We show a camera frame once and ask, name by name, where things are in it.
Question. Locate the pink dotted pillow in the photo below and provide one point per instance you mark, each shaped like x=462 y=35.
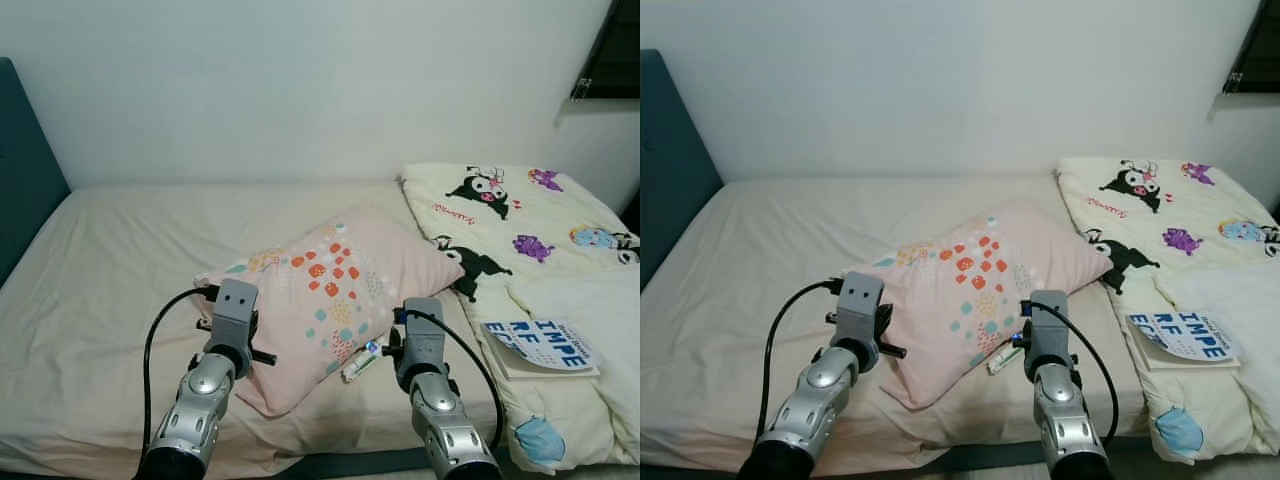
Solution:
x=330 y=290
x=975 y=280

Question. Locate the white book blue letters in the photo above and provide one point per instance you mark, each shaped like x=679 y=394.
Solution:
x=1190 y=340
x=545 y=345

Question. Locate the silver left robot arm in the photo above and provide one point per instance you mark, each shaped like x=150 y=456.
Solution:
x=815 y=400
x=200 y=410

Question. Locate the white green tube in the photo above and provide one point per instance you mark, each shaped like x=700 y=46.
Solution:
x=360 y=362
x=1005 y=360

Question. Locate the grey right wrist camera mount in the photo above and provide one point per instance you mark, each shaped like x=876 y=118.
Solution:
x=422 y=340
x=1048 y=335

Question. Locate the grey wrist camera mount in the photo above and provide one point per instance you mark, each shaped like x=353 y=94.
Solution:
x=1048 y=335
x=862 y=305
x=236 y=310
x=422 y=340

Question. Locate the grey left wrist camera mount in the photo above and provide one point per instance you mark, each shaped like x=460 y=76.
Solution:
x=236 y=310
x=862 y=305

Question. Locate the black window frame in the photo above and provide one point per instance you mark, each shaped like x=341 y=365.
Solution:
x=1255 y=45
x=610 y=50

